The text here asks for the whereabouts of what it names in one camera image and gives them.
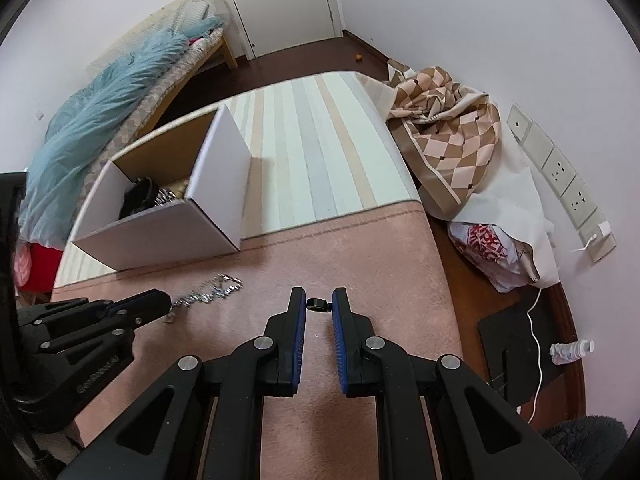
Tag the light blue duvet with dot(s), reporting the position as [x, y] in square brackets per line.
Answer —
[100, 110]

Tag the striped and pink table cover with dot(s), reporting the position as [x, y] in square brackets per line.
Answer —
[320, 170]

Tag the brown checkered cloth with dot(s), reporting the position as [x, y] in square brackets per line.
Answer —
[450, 135]

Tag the red printed plastic bag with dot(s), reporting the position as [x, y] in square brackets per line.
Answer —
[480, 247]

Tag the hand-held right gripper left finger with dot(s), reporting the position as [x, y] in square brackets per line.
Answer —
[300, 330]

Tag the black flat board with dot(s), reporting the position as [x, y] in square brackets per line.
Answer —
[510, 350]

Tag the black watch band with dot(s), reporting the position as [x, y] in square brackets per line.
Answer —
[137, 195]

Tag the white cardboard box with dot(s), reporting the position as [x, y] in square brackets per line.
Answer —
[210, 200]

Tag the red bed sheet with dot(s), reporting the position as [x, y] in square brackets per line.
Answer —
[45, 270]

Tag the white door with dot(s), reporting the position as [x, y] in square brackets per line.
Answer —
[280, 0]

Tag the small white bottle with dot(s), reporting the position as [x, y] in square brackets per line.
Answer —
[570, 351]

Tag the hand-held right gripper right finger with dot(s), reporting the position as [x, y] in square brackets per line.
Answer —
[339, 340]

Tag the wall plate with round jack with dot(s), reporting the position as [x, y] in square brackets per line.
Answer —
[522, 125]

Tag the white fabric sheet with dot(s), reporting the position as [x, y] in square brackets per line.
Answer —
[500, 210]

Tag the wooden bed frame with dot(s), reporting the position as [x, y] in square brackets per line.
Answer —
[230, 52]

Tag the white charger plug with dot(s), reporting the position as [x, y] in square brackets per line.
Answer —
[602, 230]

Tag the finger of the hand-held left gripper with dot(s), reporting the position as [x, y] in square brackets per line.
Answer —
[147, 302]
[100, 335]

